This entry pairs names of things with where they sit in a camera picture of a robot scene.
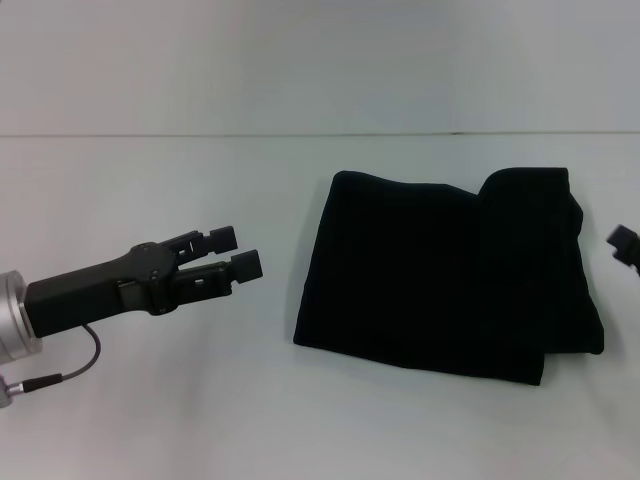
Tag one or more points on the black shirt with FREE print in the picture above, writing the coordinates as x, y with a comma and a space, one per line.
435, 280

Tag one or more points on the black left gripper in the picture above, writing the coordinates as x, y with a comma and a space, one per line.
95, 295

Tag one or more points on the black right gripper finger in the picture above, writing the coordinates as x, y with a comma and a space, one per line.
625, 245

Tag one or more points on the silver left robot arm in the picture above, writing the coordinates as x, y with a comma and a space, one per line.
15, 317

